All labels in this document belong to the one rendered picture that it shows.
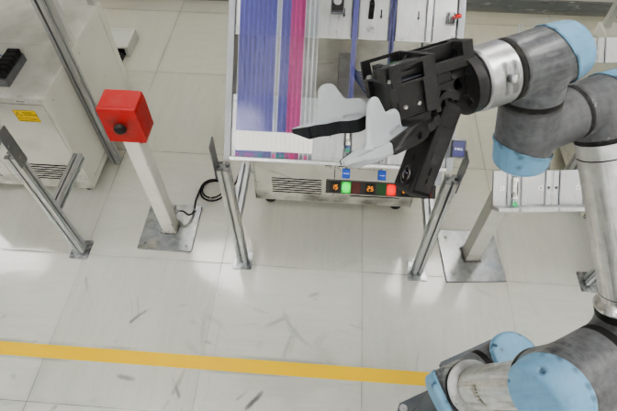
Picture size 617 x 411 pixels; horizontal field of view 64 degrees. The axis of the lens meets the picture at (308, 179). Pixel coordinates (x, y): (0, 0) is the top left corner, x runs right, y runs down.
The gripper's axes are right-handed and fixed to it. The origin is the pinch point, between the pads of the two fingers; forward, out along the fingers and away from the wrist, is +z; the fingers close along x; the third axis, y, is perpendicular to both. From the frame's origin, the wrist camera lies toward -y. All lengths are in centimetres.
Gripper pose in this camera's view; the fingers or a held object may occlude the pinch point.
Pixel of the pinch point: (313, 152)
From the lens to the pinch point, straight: 52.5
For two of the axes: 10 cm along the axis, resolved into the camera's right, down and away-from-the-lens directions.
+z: -9.2, 3.2, -2.4
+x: 3.3, 2.9, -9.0
